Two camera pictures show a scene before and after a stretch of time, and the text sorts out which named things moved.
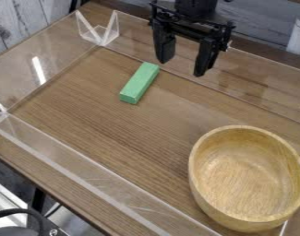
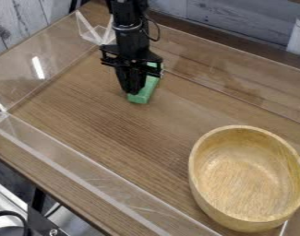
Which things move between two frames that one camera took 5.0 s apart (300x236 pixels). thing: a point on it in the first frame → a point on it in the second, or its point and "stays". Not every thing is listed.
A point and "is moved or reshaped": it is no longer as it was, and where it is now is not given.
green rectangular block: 138,82 is moved or reshaped
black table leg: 39,200 stays
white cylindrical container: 296,44 stays
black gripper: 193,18 → 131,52
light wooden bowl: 246,178 stays
